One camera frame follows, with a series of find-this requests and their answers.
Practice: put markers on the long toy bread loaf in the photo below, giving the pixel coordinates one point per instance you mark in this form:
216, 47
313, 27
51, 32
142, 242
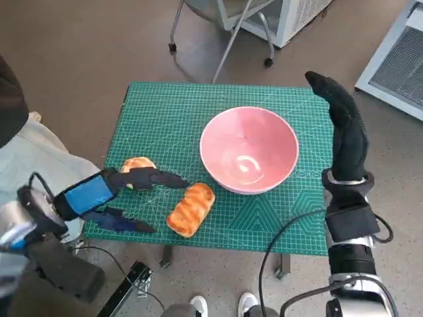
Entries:
191, 209

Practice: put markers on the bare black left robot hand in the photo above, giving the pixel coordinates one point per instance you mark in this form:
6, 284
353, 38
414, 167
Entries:
87, 195

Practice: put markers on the person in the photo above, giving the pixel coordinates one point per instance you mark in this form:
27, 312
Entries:
33, 148

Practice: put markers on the grey wheeled chair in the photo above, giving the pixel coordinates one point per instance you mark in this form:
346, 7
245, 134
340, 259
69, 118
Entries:
244, 10

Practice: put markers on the green cutting mat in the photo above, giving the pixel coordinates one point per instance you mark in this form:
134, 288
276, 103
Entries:
185, 119

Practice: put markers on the round toy bread bun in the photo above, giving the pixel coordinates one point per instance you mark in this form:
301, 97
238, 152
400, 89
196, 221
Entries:
138, 162

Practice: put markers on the black metal stand bar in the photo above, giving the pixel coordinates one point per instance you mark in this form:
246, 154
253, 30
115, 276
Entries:
129, 284

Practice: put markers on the pink bowl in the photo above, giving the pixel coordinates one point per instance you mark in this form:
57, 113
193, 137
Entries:
248, 145

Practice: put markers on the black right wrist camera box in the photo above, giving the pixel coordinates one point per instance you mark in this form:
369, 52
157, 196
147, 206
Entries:
352, 224

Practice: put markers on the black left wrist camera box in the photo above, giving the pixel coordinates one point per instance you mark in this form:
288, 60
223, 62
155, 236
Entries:
72, 270

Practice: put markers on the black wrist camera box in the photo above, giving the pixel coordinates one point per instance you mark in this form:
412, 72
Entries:
72, 270
352, 224

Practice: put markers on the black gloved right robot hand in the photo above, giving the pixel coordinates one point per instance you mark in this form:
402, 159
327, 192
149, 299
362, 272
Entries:
350, 148

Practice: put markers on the white mesh cabinet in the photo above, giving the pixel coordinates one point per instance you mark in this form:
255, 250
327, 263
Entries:
396, 66
297, 16

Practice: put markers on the grey table leg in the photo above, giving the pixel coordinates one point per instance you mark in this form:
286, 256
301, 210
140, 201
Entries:
283, 264
166, 256

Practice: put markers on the white shoe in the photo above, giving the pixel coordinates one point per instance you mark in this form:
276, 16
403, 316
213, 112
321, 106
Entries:
248, 303
199, 305

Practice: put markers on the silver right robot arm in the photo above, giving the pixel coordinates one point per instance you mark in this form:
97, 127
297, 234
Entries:
353, 264

